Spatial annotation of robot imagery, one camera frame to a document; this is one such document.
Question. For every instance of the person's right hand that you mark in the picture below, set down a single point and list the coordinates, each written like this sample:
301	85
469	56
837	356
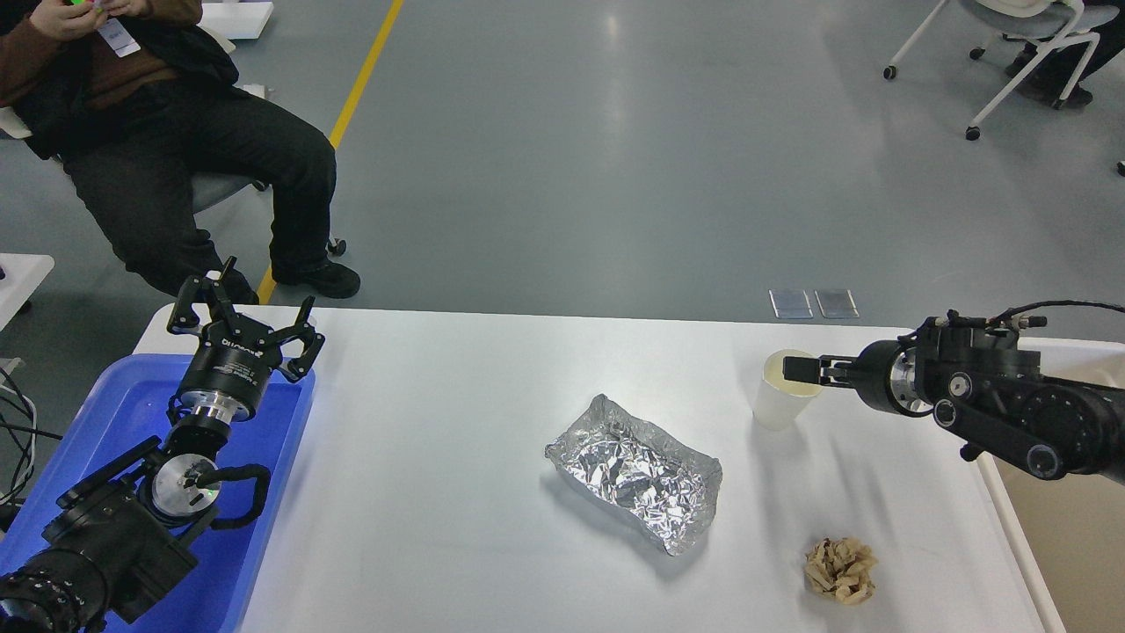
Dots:
61	21

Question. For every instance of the white paper cup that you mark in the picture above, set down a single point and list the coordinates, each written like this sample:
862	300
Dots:
778	402

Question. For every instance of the seated person in brown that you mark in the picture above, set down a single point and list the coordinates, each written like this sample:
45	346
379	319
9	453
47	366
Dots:
130	134

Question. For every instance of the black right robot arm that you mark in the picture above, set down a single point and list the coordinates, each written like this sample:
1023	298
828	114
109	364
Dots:
970	376

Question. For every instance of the white box on floor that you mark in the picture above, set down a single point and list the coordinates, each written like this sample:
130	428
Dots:
237	20

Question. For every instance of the blue plastic tray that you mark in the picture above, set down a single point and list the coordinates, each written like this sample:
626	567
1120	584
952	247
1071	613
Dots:
127	405

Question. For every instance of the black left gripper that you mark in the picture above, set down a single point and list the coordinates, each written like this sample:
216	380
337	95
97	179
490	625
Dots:
230	371

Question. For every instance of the left floor plate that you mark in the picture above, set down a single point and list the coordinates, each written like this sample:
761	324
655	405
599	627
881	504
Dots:
790	304

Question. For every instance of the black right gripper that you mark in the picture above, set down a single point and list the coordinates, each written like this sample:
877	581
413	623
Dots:
883	375

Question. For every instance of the person's left hand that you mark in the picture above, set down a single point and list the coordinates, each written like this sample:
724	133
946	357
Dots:
127	8

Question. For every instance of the crumpled aluminium foil tray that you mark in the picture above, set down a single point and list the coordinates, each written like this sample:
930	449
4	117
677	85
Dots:
635	469

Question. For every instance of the crumpled brown paper ball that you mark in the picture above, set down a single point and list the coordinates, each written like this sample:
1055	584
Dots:
840	570

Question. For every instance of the colourful puzzle cube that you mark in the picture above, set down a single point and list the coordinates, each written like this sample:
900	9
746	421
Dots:
95	3

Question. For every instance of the white side table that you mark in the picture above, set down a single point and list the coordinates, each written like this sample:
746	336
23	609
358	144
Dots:
23	274

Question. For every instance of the white badge on lanyard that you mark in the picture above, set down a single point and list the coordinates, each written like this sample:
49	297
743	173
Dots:
118	38

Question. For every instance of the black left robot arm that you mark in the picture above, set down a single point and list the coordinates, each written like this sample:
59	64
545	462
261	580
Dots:
121	541

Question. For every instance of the beige plastic bin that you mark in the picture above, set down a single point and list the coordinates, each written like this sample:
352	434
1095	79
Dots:
1067	537

